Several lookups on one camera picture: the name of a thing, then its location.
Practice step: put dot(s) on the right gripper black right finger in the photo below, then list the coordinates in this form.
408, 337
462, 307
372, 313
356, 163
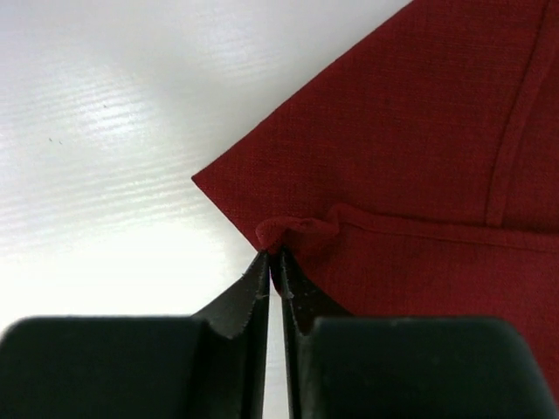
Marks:
342, 366

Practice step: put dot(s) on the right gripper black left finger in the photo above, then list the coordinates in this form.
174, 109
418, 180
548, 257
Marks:
210, 364

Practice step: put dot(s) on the dark red cloth napkin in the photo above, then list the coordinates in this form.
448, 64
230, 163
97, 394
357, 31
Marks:
417, 175

